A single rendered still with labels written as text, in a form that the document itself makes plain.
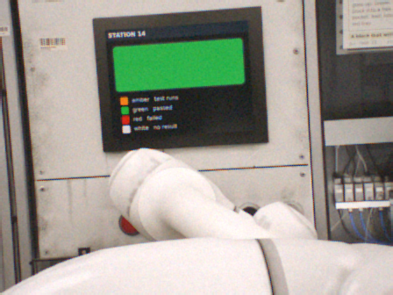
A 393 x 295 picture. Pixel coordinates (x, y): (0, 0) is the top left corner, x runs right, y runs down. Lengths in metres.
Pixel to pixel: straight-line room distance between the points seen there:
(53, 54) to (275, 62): 0.33
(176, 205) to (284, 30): 0.38
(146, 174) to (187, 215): 0.16
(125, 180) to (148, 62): 0.21
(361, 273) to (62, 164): 0.80
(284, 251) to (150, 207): 0.51
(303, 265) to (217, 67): 0.70
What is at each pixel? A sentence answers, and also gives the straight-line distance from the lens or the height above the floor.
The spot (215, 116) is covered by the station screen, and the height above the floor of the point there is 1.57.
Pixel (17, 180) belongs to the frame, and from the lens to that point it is 1.29.
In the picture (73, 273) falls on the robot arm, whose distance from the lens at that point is 0.53.
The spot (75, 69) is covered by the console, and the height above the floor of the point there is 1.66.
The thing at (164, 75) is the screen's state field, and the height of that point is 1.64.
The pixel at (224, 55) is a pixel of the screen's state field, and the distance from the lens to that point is 1.19.
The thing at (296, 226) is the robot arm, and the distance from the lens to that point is 1.09.
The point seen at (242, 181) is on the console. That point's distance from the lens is 1.22.
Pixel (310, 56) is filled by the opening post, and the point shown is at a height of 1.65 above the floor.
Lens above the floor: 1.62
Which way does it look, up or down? 4 degrees down
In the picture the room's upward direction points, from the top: 4 degrees counter-clockwise
